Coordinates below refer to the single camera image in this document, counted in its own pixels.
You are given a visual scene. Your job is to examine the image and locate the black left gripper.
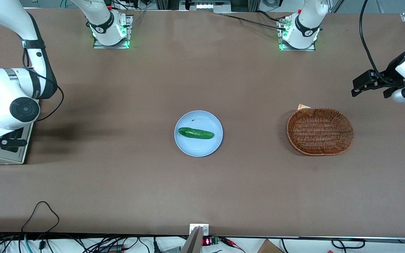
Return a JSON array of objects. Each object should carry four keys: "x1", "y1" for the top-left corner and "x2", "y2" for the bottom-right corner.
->
[{"x1": 351, "y1": 51, "x2": 405, "y2": 98}]

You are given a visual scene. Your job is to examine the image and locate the glass toaster oven door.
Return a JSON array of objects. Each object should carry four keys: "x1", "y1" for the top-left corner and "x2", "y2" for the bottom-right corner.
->
[{"x1": 0, "y1": 121, "x2": 34, "y2": 164}]

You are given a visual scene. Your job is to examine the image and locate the brown wicker basket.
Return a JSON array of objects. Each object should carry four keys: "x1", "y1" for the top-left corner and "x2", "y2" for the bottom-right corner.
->
[{"x1": 286, "y1": 108, "x2": 354, "y2": 156}]

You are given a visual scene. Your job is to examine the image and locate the black power adapter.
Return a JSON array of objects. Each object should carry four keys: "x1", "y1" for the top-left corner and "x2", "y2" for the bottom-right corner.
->
[{"x1": 99, "y1": 244, "x2": 124, "y2": 253}]

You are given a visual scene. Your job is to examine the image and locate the white lit device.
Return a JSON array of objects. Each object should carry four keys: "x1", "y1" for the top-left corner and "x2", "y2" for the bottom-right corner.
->
[{"x1": 188, "y1": 0, "x2": 232, "y2": 14}]

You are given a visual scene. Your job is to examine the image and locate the green cucumber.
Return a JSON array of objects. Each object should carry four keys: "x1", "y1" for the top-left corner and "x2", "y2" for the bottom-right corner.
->
[{"x1": 178, "y1": 127, "x2": 214, "y2": 140}]

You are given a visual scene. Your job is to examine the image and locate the light blue plate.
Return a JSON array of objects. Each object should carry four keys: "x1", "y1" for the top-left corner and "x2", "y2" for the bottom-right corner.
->
[{"x1": 174, "y1": 110, "x2": 223, "y2": 157}]

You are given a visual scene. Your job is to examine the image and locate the brown cardboard box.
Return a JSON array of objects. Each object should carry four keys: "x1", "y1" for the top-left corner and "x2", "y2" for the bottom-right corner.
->
[{"x1": 257, "y1": 239, "x2": 284, "y2": 253}]

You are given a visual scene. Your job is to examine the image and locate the red clip test leads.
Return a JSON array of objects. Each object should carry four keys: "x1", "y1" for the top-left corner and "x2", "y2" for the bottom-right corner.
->
[{"x1": 220, "y1": 237, "x2": 246, "y2": 253}]

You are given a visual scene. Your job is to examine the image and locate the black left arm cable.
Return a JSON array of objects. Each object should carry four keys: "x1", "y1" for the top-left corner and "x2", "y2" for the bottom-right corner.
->
[{"x1": 360, "y1": 0, "x2": 393, "y2": 85}]

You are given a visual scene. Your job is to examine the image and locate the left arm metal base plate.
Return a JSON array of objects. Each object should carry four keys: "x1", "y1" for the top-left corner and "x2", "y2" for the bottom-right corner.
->
[{"x1": 278, "y1": 16, "x2": 316, "y2": 52}]

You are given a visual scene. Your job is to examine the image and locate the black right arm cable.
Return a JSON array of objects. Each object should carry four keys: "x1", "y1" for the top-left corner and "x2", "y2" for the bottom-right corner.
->
[{"x1": 22, "y1": 49, "x2": 65, "y2": 122}]

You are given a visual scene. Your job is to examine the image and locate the thin black looped cable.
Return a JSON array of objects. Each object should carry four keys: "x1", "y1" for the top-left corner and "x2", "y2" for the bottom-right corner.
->
[{"x1": 21, "y1": 201, "x2": 60, "y2": 233}]

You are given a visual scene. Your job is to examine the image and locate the black cable to arm base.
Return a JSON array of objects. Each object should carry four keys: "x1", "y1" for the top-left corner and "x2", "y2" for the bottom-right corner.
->
[{"x1": 222, "y1": 11, "x2": 288, "y2": 31}]

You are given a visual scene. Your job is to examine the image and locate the thick black coiled cable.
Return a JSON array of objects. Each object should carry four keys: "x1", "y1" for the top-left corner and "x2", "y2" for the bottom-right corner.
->
[{"x1": 332, "y1": 238, "x2": 366, "y2": 249}]

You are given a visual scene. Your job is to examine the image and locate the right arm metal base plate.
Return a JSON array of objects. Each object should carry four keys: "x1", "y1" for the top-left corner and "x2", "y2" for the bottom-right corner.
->
[{"x1": 94, "y1": 15, "x2": 133, "y2": 49}]

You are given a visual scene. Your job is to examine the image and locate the aluminium camera mount profile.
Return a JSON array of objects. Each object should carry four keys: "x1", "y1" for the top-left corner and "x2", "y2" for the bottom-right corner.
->
[{"x1": 181, "y1": 223, "x2": 210, "y2": 253}]

